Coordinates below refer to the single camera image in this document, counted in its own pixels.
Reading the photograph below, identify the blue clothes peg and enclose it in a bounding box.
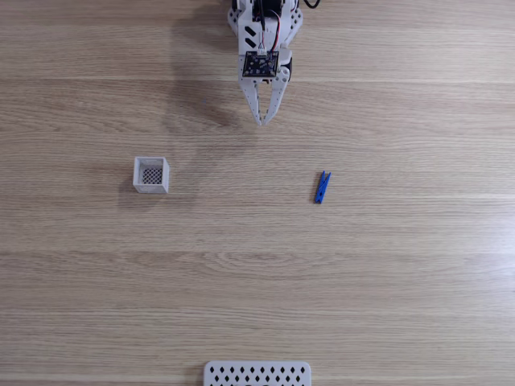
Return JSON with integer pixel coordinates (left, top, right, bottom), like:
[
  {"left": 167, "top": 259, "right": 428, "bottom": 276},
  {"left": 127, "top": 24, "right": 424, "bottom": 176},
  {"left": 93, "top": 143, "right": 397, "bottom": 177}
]
[{"left": 313, "top": 170, "right": 332, "bottom": 205}]

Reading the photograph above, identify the small white mesh crate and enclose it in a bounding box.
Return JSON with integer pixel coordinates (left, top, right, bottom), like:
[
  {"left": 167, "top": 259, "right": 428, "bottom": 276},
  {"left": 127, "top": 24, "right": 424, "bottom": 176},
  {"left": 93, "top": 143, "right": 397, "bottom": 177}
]
[{"left": 132, "top": 156, "right": 171, "bottom": 195}]

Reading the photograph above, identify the thin camera cable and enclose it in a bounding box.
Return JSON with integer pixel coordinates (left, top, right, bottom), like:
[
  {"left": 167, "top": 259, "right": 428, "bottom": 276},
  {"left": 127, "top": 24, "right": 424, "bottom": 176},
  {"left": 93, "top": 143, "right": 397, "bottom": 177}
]
[{"left": 256, "top": 0, "right": 269, "bottom": 55}]

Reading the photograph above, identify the red servo wire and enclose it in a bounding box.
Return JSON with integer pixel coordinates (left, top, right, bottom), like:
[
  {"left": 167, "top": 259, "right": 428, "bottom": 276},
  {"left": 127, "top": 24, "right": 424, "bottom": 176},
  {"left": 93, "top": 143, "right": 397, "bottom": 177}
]
[{"left": 268, "top": 8, "right": 282, "bottom": 47}]

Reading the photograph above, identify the black camera circuit board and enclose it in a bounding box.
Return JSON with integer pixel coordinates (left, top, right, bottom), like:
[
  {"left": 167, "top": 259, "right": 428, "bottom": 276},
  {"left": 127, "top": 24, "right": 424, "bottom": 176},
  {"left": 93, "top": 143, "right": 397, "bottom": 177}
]
[{"left": 242, "top": 51, "right": 280, "bottom": 79}]

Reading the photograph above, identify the white perforated base plate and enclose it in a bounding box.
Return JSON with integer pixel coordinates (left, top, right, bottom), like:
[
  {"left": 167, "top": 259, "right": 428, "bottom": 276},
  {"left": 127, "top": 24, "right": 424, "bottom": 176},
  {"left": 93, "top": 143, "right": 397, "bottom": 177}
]
[{"left": 203, "top": 360, "right": 313, "bottom": 386}]

